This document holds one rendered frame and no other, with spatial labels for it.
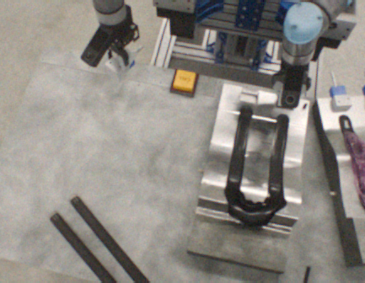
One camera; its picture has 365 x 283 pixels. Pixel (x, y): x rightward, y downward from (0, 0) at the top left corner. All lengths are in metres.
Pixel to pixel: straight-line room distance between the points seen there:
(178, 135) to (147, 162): 0.13
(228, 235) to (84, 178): 0.45
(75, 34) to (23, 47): 0.31
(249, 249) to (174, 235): 0.21
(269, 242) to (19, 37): 1.97
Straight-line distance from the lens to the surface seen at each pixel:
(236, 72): 2.09
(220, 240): 1.11
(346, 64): 2.53
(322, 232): 1.24
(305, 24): 0.89
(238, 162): 1.14
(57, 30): 2.59
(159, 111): 1.30
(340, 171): 1.20
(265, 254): 1.12
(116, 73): 1.19
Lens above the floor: 1.95
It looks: 67 degrees down
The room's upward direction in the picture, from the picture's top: 1 degrees clockwise
